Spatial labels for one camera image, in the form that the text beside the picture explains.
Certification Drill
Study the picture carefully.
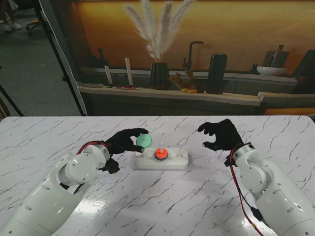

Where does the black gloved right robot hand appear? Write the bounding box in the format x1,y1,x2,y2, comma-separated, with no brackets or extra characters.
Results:
197,118,245,152

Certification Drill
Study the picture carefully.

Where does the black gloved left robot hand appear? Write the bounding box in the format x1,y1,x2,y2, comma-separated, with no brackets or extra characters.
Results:
105,128,150,156

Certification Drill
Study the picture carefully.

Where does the large green ring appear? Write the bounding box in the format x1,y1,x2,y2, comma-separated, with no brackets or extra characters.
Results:
136,133,153,149

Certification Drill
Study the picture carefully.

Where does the small orange ring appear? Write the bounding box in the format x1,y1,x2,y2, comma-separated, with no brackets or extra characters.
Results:
154,148,169,159

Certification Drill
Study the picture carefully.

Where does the white Hanoi tower base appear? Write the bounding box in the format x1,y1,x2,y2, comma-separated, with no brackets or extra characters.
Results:
134,141,189,171

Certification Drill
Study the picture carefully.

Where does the tray with red pieces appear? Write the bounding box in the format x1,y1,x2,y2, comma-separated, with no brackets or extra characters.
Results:
106,85,140,90

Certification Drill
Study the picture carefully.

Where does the tall black cylinder appliance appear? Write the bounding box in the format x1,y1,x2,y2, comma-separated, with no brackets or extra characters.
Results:
206,53,228,95

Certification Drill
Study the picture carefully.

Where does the stack of plates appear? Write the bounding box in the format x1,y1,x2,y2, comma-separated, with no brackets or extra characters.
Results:
77,82,104,89

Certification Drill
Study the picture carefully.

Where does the brown coral figurine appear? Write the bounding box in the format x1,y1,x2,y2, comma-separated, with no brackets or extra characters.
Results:
168,69,197,90

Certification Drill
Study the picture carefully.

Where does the short white candle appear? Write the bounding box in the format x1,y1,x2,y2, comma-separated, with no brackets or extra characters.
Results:
104,65,113,85

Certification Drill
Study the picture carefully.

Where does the tall white candle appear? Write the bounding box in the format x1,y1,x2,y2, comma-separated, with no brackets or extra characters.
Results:
125,58,134,86

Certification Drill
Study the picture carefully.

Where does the short wooden counter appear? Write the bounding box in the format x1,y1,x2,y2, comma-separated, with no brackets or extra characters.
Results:
257,91,315,103

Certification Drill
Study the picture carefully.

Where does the dark ribbed vase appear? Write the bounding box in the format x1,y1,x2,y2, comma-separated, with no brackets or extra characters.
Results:
149,61,171,90

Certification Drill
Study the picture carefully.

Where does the white bowl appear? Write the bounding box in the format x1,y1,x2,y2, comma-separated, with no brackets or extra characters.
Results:
256,66,288,76

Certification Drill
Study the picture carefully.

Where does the tall dark glass bottle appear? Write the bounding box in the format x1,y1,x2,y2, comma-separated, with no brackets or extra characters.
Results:
97,48,109,68

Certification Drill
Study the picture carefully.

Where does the squat dark glass bottle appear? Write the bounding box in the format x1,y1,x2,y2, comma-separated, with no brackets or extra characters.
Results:
86,49,98,67

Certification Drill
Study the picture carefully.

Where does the black kitchen faucet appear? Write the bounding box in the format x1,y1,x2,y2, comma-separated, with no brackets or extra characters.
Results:
182,41,204,72

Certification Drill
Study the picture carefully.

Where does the grey board with bottle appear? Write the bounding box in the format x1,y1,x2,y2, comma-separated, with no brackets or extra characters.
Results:
262,45,290,67

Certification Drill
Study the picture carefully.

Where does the black tripod stand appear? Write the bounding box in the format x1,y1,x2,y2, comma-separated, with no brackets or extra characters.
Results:
0,85,25,117
34,0,87,116

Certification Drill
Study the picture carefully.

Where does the dark angular box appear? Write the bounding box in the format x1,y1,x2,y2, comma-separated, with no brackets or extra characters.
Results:
291,50,315,94

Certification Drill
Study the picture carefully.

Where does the orange kitchen backdrop banner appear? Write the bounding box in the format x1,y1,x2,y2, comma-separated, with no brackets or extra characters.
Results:
40,0,315,116

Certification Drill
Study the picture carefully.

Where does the white pampas grass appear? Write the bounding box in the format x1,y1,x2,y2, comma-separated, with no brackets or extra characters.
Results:
124,0,196,62

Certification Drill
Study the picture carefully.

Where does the office chair base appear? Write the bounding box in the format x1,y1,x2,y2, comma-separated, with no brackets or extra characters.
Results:
25,19,42,37

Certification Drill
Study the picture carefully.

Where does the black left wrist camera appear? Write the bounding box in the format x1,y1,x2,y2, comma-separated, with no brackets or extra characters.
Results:
98,158,121,175

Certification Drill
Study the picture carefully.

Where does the red left arm cable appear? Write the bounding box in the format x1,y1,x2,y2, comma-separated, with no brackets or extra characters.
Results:
76,140,109,155

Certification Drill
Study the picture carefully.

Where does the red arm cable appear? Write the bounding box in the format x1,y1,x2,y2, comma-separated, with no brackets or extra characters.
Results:
76,140,109,155
228,147,266,235

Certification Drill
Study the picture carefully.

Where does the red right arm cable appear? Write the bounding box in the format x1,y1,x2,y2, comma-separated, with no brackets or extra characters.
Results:
228,147,266,235

